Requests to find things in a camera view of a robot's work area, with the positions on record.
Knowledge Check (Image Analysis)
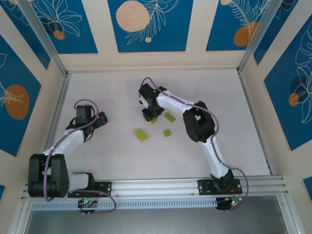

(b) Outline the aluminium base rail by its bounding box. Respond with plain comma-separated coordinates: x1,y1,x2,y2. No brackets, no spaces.
20,175,286,201

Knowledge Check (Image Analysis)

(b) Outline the black controller board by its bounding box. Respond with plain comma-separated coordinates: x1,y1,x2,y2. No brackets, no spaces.
215,196,243,212
77,197,99,212

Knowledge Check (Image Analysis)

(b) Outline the left black wrist camera box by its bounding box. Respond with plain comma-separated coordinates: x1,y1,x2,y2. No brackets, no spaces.
75,104,95,124

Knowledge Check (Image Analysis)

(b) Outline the right black wrist camera box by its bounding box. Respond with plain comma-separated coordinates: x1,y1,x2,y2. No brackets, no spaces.
138,83,156,98

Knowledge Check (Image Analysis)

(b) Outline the aluminium frame post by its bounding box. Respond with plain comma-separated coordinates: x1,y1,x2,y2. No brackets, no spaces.
17,0,69,77
236,0,288,74

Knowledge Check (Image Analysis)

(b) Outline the aluminium side rail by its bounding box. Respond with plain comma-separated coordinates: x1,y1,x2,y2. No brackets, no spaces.
237,69,274,176
43,72,73,159

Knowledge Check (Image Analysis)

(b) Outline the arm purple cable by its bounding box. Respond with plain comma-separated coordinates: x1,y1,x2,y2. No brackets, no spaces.
43,98,117,215
140,77,250,203

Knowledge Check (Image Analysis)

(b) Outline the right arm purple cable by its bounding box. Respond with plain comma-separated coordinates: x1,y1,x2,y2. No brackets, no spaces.
140,77,250,203

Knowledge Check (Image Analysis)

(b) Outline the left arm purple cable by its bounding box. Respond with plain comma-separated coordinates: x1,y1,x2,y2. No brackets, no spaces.
43,98,117,215

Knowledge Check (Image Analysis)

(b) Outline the white slotted cable duct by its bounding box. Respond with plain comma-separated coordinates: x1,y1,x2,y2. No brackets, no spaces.
31,197,218,211

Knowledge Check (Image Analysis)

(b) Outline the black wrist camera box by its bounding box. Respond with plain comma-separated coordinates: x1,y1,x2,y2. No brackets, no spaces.
75,104,95,124
138,83,156,98

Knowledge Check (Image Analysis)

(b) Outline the grey metal plate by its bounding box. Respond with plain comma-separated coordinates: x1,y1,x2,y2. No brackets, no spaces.
24,209,299,234

